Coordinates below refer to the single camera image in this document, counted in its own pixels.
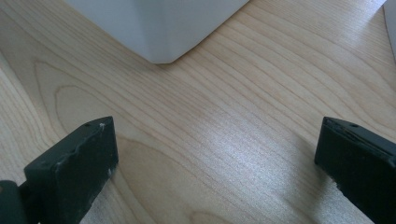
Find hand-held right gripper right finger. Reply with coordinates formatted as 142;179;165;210
314;116;396;224

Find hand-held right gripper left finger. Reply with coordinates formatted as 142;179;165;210
23;116;120;224

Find white plastic storage box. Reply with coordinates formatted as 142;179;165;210
64;0;250;65

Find white lid with black handle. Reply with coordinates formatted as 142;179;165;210
383;0;396;61

